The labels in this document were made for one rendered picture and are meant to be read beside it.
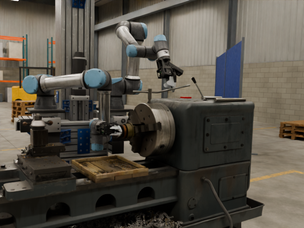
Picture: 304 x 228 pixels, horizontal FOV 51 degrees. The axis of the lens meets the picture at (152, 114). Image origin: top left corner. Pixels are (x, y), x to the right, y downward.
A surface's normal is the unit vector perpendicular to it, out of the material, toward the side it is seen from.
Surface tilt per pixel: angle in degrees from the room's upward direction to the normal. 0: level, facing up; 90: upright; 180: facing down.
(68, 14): 90
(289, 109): 90
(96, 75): 89
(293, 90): 90
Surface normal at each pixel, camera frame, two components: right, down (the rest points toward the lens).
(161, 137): 0.54, 0.23
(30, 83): -0.31, 0.09
